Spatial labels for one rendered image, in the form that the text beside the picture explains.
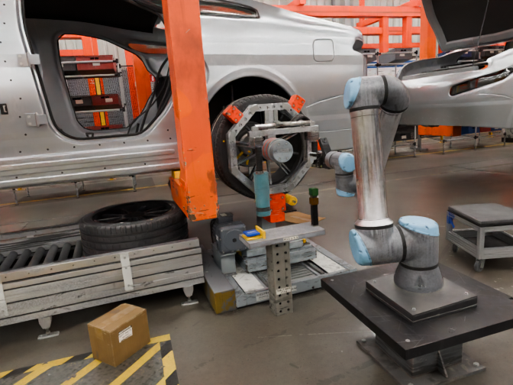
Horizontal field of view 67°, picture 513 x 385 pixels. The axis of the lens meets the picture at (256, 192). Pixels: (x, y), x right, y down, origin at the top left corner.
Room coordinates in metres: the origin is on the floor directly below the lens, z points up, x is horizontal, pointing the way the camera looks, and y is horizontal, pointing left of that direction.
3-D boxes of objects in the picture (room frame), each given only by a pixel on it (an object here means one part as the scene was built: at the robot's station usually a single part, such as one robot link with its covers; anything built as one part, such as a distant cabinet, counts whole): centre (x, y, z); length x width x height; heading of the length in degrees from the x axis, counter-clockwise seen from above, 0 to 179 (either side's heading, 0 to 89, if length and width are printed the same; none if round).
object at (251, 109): (2.36, -0.11, 0.85); 0.54 x 0.07 x 0.54; 110
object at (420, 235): (1.48, -0.63, 0.54); 0.17 x 0.15 x 0.18; 92
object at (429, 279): (1.49, -0.64, 0.40); 0.19 x 0.19 x 0.10
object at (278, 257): (1.96, -0.09, 0.21); 0.10 x 0.10 x 0.42; 20
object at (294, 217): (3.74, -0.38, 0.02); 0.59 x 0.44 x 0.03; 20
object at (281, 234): (1.97, -0.12, 0.44); 0.43 x 0.17 x 0.03; 110
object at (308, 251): (2.53, -0.08, 0.13); 0.50 x 0.36 x 0.10; 110
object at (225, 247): (2.46, 0.22, 0.26); 0.42 x 0.18 x 0.35; 20
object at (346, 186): (1.92, -0.46, 0.69); 0.12 x 0.09 x 0.12; 92
